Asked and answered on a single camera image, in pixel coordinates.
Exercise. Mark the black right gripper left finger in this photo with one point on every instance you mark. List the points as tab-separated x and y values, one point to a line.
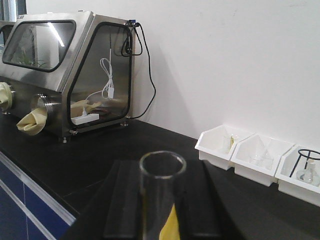
123	217

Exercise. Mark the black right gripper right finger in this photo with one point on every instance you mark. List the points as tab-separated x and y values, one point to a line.
197	217

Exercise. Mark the wide clear test tube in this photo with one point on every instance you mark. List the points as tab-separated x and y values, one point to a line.
161	186

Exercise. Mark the yellow plastic tray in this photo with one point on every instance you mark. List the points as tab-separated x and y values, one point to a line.
170	230

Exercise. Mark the white bin left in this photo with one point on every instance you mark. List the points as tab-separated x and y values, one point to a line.
210	142

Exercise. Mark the white bin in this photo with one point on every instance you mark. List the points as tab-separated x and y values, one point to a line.
291	162
210	142
255	144

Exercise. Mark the white bin middle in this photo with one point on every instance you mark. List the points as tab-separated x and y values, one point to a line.
255	144

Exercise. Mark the glass beaker in middle bin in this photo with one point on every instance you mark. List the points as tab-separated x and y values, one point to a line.
263	159

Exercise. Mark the blue cabinet front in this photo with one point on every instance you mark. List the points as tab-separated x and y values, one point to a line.
27	211

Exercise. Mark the white power strip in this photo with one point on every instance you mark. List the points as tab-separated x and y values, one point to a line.
79	120

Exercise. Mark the white bin right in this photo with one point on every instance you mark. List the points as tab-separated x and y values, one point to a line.
291	162

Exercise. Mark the glass flask in right bin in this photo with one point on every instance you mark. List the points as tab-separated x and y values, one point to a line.
309	174

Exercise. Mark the cream rubber glove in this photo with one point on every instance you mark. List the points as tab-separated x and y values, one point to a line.
34	122
6	96

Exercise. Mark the stainless steel glove box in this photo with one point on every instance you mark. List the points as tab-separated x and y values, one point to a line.
71	64

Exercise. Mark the cream rubber glove far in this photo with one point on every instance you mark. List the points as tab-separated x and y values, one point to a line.
6	96

